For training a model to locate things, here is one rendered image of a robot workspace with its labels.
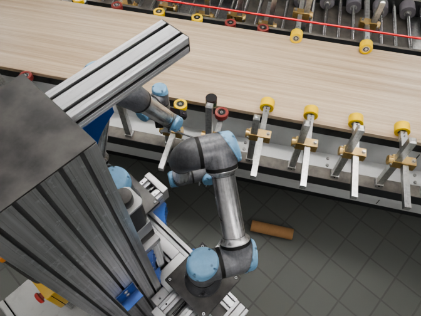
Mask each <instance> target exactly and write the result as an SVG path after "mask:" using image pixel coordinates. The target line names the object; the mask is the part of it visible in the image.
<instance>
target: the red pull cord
mask: <svg viewBox="0 0 421 316"><path fill-rule="evenodd" d="M158 1H166V2H171V3H179V4H186V5H191V6H199V7H204V8H212V9H220V10H225V11H232V12H237V13H245V14H253V15H258V16H266V17H270V18H279V19H287V20H292V21H299V22H304V23H312V24H320V25H325V26H332V27H337V28H345V29H353V30H358V31H366V32H371V33H378V34H387V35H391V36H399V37H404V38H412V39H416V40H421V38H419V37H414V36H406V35H402V34H393V33H386V32H381V31H373V30H368V29H360V28H352V27H347V26H340V25H335V24H326V23H319V22H314V21H306V20H301V19H293V18H285V17H280V16H273V15H268V14H259V13H252V12H247V11H239V10H234V9H226V8H218V7H213V6H206V5H201V4H193V3H185V2H180V1H172V0H158Z"/></svg>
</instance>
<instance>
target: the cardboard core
mask: <svg viewBox="0 0 421 316"><path fill-rule="evenodd" d="M250 231H253V232H257V233H262V234H268V235H271V236H276V237H280V238H285V239H289V240H292V239H293V233H294V229H292V228H287V227H283V226H278V225H274V224H269V223H263V222H260V221H255V220H252V223H251V230H250Z"/></svg>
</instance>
